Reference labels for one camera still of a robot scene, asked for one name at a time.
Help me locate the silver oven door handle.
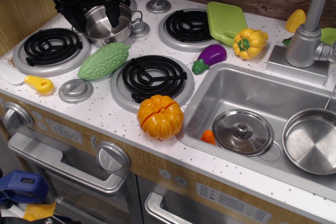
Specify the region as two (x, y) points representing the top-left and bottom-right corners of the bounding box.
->
(8, 133), (124, 195)

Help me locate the green toy leaf item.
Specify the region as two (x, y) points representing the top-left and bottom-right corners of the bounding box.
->
(282, 27), (336, 47)

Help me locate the steel pot lid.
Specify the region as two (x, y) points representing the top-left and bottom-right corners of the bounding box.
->
(212, 109), (274, 156)

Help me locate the yellow toy corn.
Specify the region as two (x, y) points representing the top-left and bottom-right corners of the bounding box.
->
(285, 9), (306, 33)

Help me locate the green plastic cutting board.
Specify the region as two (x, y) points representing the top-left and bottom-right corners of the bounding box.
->
(207, 2), (248, 46)

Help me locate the silver toy faucet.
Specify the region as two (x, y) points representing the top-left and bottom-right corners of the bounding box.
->
(266, 0), (335, 85)

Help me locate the yellow toy bell pepper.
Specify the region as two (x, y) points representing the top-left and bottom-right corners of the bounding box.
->
(233, 28), (268, 60)

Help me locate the white yellow toy spatula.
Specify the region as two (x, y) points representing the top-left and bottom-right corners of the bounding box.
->
(1, 65), (54, 95)

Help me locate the black burner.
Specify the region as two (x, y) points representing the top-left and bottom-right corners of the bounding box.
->
(110, 55), (194, 113)
(13, 28), (91, 77)
(158, 8), (222, 52)

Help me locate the silver oven dial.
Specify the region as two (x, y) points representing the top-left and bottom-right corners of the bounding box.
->
(96, 141), (131, 173)
(3, 102), (34, 130)

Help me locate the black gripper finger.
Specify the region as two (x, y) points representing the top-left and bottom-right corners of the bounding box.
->
(104, 0), (120, 28)
(61, 8), (87, 33)

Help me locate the orange toy pumpkin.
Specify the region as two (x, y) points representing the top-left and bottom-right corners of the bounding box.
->
(137, 94), (184, 140)

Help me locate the silver oven dial left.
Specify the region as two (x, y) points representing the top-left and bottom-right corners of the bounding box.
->
(3, 102), (34, 130)

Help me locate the silver knob front left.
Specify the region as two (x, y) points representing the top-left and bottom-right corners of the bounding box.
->
(58, 79), (93, 104)

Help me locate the steel pan in sink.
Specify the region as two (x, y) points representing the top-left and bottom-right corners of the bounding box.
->
(282, 90), (335, 175)

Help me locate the purple toy eggplant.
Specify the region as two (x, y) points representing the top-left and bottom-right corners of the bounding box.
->
(192, 44), (227, 75)

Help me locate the green toy squash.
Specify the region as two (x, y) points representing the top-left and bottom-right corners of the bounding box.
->
(77, 42), (131, 81)

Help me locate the blue clamp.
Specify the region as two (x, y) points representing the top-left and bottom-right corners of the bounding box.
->
(1, 170), (49, 205)

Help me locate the front left black burner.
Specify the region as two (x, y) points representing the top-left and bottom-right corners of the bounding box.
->
(13, 28), (91, 77)

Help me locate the silver knob back centre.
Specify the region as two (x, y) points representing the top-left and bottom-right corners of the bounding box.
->
(146, 0), (171, 14)

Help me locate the back right black burner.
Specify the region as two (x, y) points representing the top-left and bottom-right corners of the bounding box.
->
(158, 8), (222, 52)

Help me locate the silver oven dial right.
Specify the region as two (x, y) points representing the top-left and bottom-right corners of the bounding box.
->
(96, 141), (131, 173)

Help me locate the silver knob beside pot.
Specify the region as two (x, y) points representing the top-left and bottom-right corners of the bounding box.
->
(129, 18), (150, 39)

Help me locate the orange toy carrot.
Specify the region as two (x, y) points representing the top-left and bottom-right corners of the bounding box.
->
(201, 130), (216, 145)

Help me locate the silver dishwasher door handle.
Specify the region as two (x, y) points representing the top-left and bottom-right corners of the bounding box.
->
(144, 192), (192, 224)

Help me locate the steel sink basin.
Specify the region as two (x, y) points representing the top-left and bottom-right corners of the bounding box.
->
(178, 63), (335, 188)

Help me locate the steel pot on stove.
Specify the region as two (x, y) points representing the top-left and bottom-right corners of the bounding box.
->
(83, 4), (142, 47)

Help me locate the front right black burner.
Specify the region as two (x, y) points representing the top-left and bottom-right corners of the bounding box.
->
(110, 55), (194, 113)

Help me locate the back left burner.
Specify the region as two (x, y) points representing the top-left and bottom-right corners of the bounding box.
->
(120, 0), (137, 12)

